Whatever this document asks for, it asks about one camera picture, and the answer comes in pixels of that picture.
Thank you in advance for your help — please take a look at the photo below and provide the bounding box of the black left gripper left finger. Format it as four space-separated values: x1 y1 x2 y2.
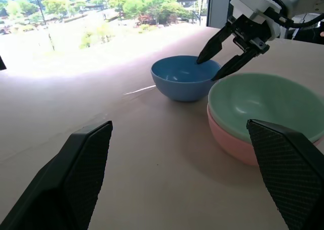
0 120 113 230

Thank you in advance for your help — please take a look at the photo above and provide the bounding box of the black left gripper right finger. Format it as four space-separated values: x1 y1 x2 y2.
246 119 324 230

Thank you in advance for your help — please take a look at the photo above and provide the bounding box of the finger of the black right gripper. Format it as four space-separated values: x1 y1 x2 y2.
212 49 261 82
196 24 236 64

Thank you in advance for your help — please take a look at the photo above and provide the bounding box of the green bowl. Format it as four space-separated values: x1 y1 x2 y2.
208 72 324 142

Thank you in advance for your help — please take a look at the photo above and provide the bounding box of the blue bowl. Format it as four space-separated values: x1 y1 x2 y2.
151 55 222 102

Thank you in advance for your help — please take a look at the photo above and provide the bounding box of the pink bowl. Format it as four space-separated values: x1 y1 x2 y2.
207 104 321 166

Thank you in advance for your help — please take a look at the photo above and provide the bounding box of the person in dark clothing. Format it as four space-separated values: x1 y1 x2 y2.
293 21 324 45

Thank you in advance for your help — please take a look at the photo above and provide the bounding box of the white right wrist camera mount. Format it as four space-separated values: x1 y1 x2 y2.
229 0 282 42

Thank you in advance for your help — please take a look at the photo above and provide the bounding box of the grey window frame post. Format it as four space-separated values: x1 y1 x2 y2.
207 0 236 28

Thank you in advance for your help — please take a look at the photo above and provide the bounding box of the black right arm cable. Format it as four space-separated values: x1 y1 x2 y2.
277 11 324 29

